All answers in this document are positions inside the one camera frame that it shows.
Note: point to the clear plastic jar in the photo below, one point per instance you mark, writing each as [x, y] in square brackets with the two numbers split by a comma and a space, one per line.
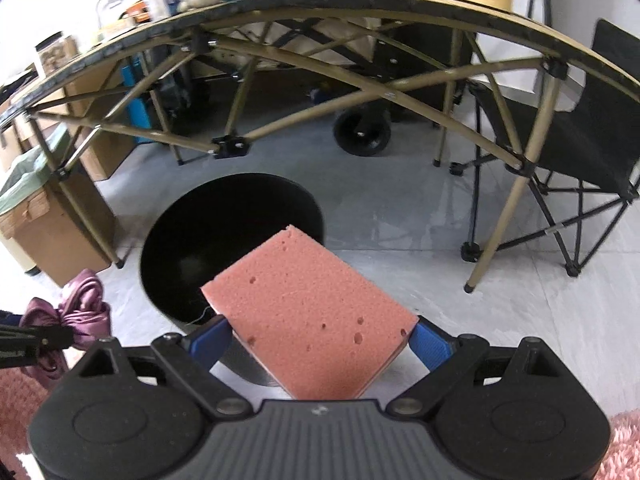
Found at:
[55, 55]

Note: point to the black trash bin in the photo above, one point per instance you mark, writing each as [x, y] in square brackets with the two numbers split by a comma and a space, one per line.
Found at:
[210, 240]

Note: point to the olive folding table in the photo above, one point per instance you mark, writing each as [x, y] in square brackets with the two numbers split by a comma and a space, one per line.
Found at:
[545, 110]

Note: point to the blue container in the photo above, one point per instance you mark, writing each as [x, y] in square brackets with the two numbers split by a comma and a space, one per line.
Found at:
[136, 100]

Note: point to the pink fluffy clothing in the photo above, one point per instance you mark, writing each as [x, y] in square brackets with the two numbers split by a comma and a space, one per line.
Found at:
[625, 445]
[20, 410]

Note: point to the large brown cardboard box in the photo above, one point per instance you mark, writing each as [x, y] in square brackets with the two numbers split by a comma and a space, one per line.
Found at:
[110, 155]

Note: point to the purple satin cloth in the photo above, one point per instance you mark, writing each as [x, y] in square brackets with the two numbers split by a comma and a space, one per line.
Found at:
[85, 300]

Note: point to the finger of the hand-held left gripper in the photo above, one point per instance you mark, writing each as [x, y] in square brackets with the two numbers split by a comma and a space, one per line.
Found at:
[52, 339]
[10, 318]

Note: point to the pink sponge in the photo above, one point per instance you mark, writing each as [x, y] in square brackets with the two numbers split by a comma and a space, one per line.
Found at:
[310, 310]

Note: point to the white metal stool frame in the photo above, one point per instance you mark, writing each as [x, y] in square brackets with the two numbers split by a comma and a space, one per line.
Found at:
[102, 7]

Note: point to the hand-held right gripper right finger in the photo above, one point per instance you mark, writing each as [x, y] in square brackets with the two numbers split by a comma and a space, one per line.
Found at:
[430, 347]

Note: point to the cardboard box with green liner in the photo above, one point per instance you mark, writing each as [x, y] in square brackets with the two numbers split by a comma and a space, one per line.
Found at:
[60, 240]

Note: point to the black cart wheel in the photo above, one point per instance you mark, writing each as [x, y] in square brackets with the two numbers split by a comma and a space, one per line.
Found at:
[360, 132]

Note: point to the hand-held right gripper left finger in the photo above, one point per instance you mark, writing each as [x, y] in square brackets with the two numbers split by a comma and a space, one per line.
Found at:
[212, 340]

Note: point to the black folding chair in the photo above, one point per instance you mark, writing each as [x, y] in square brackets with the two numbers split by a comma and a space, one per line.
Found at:
[600, 110]

